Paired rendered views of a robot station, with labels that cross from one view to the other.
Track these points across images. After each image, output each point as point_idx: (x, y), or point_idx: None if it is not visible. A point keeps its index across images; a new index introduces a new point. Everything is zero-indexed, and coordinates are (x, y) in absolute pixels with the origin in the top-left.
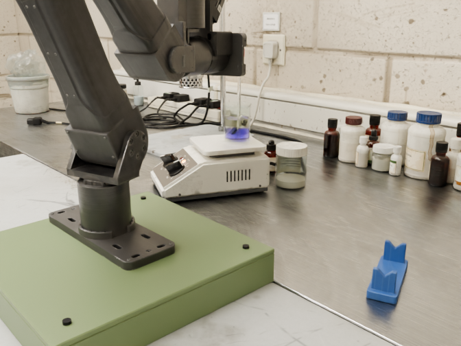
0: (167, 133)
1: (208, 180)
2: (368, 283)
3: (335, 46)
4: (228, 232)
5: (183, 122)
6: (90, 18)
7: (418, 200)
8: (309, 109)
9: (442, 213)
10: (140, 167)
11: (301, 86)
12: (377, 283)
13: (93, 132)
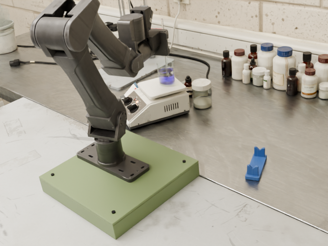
0: None
1: (154, 113)
2: (246, 170)
3: None
4: (173, 153)
5: None
6: (96, 68)
7: (278, 109)
8: (210, 37)
9: (291, 117)
10: None
11: (203, 18)
12: (250, 172)
13: (102, 118)
